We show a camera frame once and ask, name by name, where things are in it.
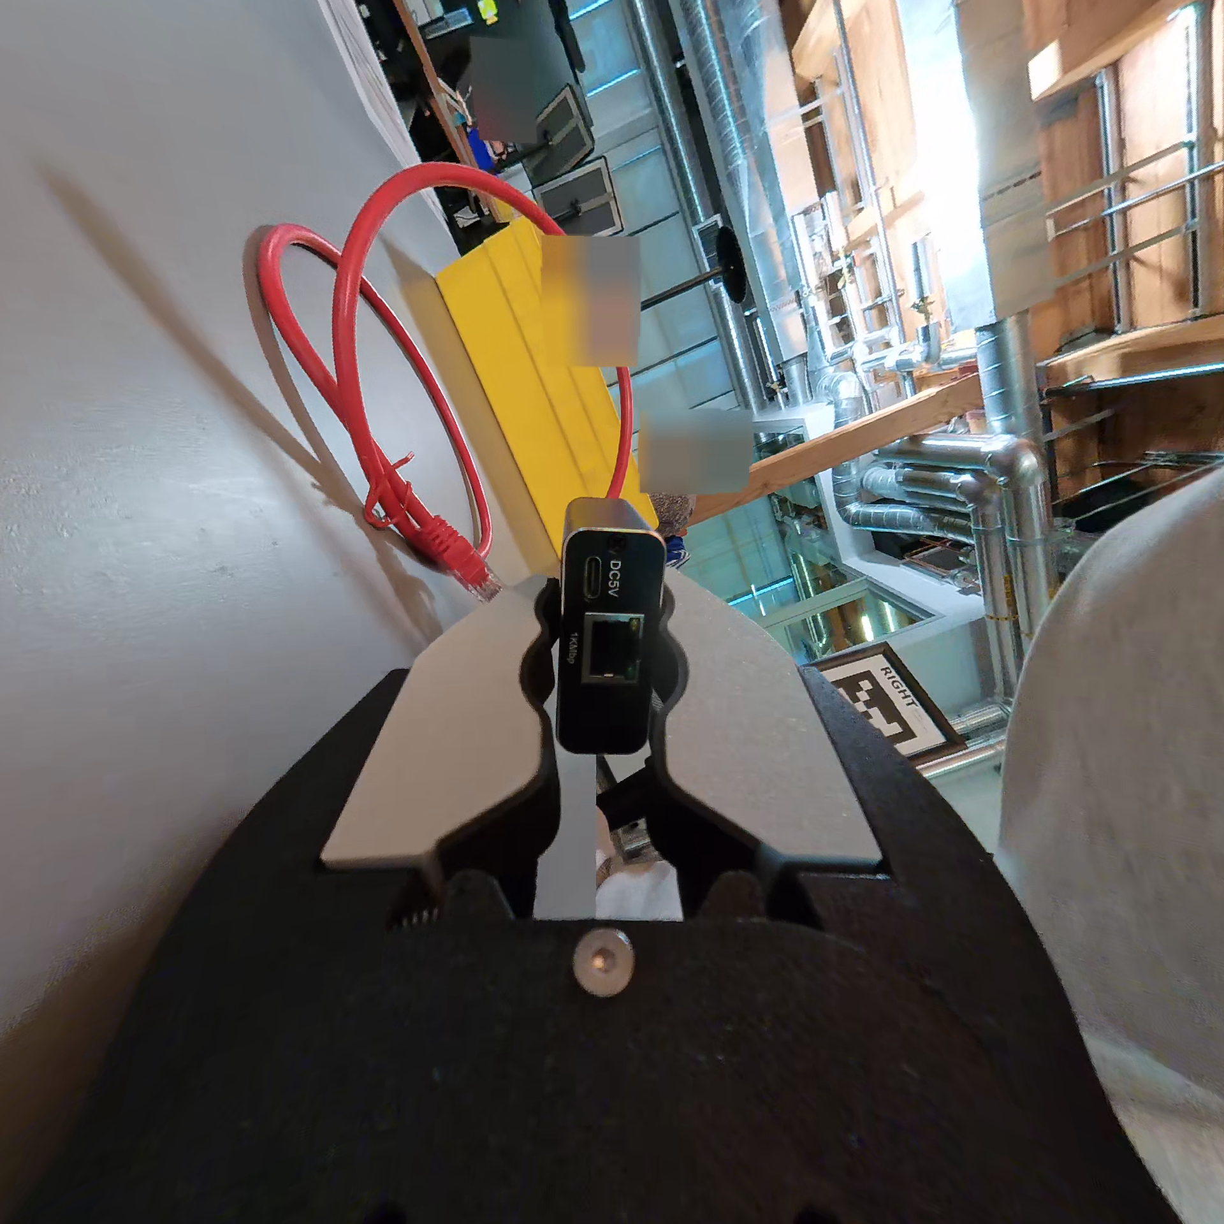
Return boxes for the person's right forearm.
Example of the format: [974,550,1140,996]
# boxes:
[995,468,1224,1187]

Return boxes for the black ethernet adapter box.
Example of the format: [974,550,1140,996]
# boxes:
[555,495,670,755]

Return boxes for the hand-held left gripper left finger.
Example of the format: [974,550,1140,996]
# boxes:
[320,576,561,872]

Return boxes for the red ethernet cable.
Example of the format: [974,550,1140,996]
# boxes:
[257,162,638,602]

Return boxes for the framed marker sign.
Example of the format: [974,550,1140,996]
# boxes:
[820,643,968,766]

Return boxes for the spiral silver duct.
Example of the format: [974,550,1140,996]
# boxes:
[626,0,796,422]

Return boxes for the silver ventilation pipes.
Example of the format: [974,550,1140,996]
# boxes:
[807,315,1064,728]

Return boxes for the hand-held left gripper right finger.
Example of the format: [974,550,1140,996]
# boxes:
[653,566,883,874]

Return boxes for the black round fan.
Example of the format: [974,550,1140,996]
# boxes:
[712,227,753,306]

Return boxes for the wooden beam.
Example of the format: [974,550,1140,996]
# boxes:
[689,372,987,525]

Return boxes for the yellow storage bin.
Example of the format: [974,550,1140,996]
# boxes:
[435,218,638,561]

